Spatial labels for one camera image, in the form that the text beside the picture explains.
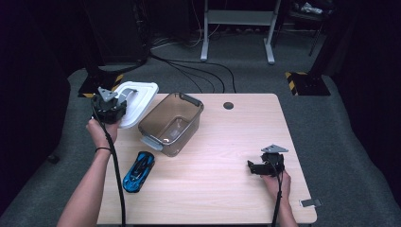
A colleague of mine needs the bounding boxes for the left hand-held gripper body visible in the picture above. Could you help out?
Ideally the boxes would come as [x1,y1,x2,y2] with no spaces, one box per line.
[91,87,127,125]

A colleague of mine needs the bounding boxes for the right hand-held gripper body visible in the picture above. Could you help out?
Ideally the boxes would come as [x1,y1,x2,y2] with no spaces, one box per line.
[260,144,289,178]

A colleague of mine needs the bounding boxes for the white lid with grey handle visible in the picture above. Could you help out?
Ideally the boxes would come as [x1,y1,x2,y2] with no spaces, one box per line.
[114,80,160,130]

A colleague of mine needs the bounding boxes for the transparent grey storage box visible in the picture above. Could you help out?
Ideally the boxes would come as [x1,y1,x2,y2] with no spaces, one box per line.
[137,92,205,158]

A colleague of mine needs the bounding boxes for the blue toy car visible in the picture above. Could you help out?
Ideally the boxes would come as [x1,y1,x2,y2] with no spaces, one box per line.
[122,150,156,194]

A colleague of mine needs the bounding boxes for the person's left hand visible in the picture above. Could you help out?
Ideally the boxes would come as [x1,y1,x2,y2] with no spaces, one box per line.
[85,117,120,150]

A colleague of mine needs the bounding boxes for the person's right hand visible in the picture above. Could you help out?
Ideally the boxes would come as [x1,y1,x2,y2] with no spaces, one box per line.
[262,171,291,202]

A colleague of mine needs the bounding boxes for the black striped stand base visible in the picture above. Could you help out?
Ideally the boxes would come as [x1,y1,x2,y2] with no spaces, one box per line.
[78,73,125,98]
[285,71,331,96]

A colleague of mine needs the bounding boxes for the black equipment cabinet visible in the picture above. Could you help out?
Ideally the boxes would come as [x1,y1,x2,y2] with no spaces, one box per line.
[83,0,149,65]

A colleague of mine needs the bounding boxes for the dark curtain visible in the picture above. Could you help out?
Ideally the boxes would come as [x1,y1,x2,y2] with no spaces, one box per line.
[327,0,401,202]
[0,0,72,216]

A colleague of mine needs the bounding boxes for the dark chair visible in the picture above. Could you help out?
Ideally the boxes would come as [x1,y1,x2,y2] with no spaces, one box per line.
[282,0,330,58]

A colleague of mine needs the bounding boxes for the white cloth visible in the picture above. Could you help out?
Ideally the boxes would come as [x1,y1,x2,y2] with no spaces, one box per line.
[299,2,324,15]

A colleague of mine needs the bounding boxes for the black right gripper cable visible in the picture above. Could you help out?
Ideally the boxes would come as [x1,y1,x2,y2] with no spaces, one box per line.
[270,157,285,227]

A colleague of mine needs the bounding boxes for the grey metal table bracket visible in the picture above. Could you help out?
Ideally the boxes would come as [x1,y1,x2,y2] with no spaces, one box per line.
[299,198,323,208]

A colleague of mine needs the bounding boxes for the black floor cable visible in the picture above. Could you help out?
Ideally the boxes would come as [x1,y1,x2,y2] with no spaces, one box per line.
[148,51,237,94]
[164,60,226,94]
[166,61,217,94]

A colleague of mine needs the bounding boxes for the white floor cable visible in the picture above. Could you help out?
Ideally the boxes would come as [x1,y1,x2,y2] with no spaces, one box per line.
[150,23,221,50]

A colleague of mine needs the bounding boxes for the white metal desk frame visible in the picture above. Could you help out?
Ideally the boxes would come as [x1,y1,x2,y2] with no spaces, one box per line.
[200,0,283,65]

